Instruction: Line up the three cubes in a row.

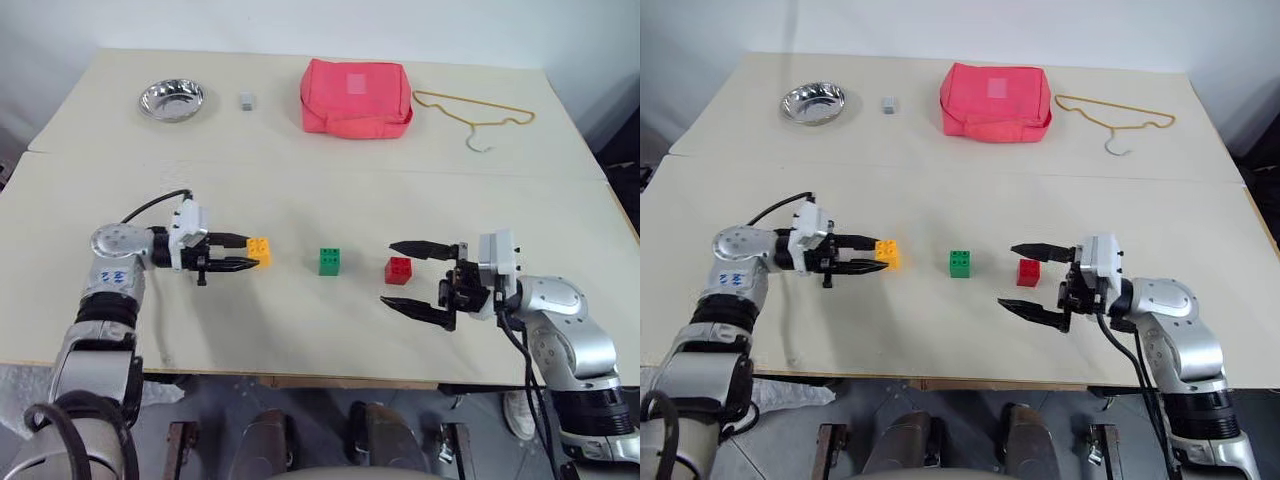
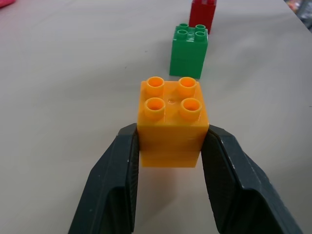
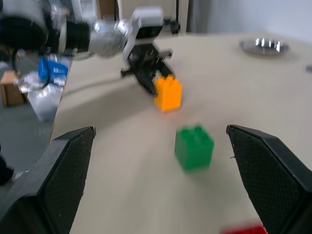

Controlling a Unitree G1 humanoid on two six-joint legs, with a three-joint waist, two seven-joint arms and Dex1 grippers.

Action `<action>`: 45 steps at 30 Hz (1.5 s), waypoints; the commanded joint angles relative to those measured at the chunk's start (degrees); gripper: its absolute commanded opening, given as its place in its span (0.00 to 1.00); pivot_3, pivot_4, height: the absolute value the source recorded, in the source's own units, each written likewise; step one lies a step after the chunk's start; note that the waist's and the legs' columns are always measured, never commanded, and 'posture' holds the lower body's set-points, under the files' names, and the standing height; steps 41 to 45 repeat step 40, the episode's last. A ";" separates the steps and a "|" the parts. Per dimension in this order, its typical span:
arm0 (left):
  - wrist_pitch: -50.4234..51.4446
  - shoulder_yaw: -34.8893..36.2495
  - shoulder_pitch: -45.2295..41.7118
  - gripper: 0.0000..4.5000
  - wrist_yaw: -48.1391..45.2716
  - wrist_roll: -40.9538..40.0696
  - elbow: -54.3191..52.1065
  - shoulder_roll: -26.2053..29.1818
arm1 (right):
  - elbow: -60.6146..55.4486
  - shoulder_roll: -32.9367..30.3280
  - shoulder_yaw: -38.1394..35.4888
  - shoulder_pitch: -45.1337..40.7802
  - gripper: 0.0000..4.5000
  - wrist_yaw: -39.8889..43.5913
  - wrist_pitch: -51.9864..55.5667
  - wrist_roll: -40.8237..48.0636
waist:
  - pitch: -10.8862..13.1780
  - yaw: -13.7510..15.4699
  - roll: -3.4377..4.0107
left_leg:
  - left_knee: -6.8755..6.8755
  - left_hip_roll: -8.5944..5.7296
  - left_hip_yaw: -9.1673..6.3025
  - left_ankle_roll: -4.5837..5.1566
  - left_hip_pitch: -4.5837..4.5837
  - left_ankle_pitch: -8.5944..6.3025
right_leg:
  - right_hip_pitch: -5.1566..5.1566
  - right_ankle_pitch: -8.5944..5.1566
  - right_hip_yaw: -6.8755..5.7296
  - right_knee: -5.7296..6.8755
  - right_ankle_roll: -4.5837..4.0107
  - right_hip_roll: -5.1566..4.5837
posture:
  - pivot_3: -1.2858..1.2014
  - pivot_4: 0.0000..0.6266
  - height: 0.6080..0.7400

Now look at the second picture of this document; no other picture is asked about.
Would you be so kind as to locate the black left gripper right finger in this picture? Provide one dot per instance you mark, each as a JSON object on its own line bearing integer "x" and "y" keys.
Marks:
{"x": 246, "y": 190}

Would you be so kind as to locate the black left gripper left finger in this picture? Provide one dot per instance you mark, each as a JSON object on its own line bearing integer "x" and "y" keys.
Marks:
{"x": 107, "y": 185}

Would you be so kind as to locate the green studded building block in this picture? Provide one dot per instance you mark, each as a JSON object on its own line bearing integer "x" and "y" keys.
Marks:
{"x": 188, "y": 52}

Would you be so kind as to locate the red studded building block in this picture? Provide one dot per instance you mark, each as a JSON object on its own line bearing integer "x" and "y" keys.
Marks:
{"x": 202, "y": 15}

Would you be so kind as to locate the pink flat object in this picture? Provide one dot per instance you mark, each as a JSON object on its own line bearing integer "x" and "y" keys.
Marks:
{"x": 5, "y": 3}

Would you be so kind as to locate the orange studded building block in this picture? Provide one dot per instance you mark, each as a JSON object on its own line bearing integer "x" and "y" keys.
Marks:
{"x": 170, "y": 126}

